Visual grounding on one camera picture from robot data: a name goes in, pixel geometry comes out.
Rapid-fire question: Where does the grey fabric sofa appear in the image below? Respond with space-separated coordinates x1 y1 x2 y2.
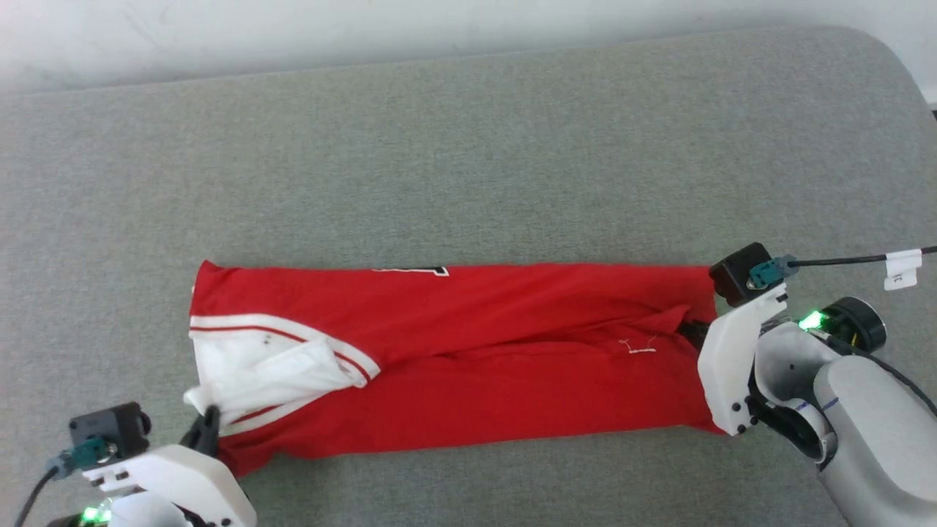
0 26 937 527

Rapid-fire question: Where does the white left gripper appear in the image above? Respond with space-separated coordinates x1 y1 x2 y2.
82 405 258 527

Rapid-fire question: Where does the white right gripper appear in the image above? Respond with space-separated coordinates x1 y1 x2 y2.
675 283 789 437

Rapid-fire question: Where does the red basketball jersey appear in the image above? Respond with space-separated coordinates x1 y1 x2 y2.
183 260 727 478

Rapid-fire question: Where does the white cable tag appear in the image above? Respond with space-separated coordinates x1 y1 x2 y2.
884 249 924 292

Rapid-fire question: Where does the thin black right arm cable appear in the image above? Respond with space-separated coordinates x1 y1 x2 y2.
818 329 937 419

